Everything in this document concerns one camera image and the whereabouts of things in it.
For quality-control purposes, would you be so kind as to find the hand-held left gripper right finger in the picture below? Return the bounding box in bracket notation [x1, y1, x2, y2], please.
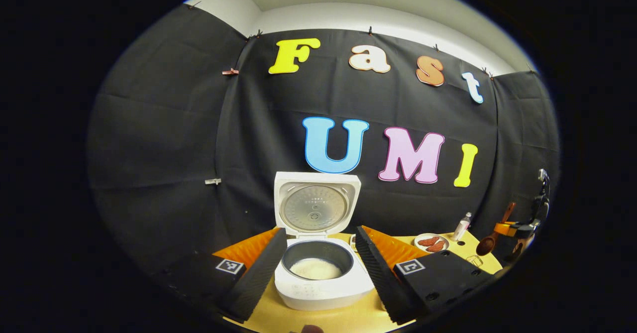
[354, 225, 496, 325]

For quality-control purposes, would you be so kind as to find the small clear bottle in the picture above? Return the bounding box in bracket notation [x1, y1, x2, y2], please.
[451, 212, 472, 241]

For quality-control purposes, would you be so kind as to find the brown wooden spoon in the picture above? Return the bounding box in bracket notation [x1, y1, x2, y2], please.
[476, 202, 517, 256]

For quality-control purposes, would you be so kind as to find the white rice cooker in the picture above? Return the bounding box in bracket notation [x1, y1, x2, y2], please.
[274, 171, 375, 311]

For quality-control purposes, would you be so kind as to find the black backdrop cloth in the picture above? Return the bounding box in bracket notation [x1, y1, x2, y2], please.
[87, 4, 560, 294]

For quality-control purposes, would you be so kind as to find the white rice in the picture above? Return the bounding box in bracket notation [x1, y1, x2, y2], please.
[290, 258, 343, 280]

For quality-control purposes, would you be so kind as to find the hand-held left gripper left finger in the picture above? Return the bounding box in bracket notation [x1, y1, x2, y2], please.
[159, 227, 288, 324]

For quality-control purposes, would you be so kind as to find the white round plate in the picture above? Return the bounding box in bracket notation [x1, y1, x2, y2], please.
[414, 232, 450, 254]

